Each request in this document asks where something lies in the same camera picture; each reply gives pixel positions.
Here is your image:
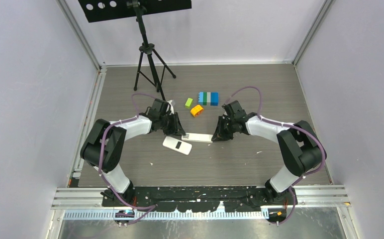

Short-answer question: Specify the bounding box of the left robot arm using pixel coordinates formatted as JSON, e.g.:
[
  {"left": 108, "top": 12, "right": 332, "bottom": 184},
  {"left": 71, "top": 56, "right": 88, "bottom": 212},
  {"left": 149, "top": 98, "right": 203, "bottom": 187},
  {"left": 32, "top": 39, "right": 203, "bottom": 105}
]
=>
[{"left": 80, "top": 99, "right": 186, "bottom": 206}]

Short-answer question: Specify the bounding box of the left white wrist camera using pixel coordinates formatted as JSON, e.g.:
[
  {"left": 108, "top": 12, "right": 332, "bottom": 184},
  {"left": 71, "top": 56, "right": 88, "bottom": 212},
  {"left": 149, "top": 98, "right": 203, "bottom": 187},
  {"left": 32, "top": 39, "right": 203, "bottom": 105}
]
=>
[{"left": 166, "top": 100, "right": 175, "bottom": 115}]

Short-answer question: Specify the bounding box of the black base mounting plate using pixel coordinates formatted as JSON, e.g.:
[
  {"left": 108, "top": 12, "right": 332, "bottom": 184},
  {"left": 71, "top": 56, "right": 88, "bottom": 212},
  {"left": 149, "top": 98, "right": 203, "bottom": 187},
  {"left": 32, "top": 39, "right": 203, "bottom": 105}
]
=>
[{"left": 101, "top": 186, "right": 297, "bottom": 213}]

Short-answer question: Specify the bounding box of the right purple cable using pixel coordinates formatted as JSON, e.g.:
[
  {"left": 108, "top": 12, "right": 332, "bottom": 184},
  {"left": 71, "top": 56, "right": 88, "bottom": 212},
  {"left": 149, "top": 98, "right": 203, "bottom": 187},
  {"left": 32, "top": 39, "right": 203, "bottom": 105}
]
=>
[{"left": 225, "top": 86, "right": 326, "bottom": 228}]

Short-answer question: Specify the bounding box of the black tripod stand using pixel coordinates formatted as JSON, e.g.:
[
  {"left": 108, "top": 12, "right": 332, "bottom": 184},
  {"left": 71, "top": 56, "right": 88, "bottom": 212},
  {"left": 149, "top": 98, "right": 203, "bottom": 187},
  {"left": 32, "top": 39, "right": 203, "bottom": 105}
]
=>
[{"left": 126, "top": 0, "right": 177, "bottom": 101}]

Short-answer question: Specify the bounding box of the blue green toy block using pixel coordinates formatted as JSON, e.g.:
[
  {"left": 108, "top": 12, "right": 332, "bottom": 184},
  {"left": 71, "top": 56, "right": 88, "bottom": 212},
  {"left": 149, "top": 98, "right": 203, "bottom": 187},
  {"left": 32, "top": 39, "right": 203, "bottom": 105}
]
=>
[{"left": 198, "top": 92, "right": 219, "bottom": 106}]

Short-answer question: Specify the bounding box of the orange toy brick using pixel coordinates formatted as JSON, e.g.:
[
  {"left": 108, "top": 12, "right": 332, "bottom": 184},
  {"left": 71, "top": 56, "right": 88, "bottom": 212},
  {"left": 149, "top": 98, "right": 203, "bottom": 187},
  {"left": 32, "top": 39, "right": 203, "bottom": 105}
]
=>
[{"left": 190, "top": 105, "right": 204, "bottom": 117}]

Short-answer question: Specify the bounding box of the black perforated plate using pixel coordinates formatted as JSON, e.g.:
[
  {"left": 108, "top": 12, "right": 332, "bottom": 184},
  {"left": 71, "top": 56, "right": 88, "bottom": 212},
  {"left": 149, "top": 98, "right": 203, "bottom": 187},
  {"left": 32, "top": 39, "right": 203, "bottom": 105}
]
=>
[{"left": 78, "top": 0, "right": 192, "bottom": 23}]

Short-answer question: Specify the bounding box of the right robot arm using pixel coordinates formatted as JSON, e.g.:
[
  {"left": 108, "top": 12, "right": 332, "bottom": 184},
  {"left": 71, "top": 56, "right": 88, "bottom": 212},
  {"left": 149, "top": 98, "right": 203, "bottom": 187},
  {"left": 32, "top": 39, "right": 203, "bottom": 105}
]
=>
[{"left": 211, "top": 101, "right": 327, "bottom": 205}]

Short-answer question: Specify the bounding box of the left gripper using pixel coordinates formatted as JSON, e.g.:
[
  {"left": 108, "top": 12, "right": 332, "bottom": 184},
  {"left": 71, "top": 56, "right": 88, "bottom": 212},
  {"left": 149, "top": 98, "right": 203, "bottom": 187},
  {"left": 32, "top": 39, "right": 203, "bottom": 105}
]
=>
[{"left": 160, "top": 112, "right": 186, "bottom": 137}]

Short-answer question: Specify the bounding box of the white remote with red keypad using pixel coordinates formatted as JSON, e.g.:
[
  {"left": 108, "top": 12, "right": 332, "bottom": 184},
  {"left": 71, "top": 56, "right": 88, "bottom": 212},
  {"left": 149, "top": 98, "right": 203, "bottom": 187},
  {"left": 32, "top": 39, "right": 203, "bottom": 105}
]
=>
[{"left": 162, "top": 136, "right": 192, "bottom": 155}]

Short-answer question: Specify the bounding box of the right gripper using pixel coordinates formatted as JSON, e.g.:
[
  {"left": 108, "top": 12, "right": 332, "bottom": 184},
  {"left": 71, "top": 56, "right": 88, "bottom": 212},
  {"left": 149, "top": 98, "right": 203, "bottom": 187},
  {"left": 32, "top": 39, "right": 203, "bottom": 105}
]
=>
[{"left": 211, "top": 116, "right": 236, "bottom": 142}]

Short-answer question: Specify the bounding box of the green toy brick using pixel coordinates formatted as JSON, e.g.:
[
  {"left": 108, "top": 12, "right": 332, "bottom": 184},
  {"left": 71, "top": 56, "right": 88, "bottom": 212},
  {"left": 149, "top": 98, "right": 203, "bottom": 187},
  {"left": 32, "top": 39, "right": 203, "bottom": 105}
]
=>
[{"left": 185, "top": 98, "right": 193, "bottom": 109}]

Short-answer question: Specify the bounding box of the white air conditioner remote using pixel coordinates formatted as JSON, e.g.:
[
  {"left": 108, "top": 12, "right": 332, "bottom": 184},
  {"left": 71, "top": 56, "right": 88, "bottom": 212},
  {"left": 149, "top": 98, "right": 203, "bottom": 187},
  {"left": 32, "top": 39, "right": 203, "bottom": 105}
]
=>
[{"left": 181, "top": 133, "right": 212, "bottom": 143}]

